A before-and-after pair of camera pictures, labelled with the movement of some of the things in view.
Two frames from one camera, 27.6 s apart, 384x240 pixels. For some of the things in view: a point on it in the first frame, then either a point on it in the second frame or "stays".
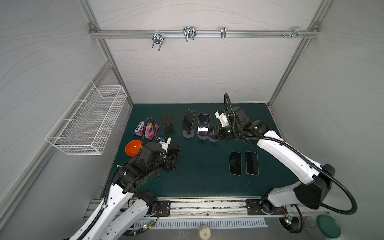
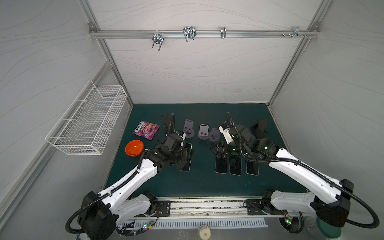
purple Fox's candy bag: x=149 y=131 stays
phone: x=188 y=117 → x=184 y=165
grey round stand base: x=188 y=134 stays
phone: x=203 y=124 → x=221 y=165
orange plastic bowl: x=133 y=148 stays
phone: x=235 y=163 stays
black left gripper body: x=168 y=163 → x=184 y=154
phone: x=252 y=163 stays
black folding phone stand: x=167 y=121 stays
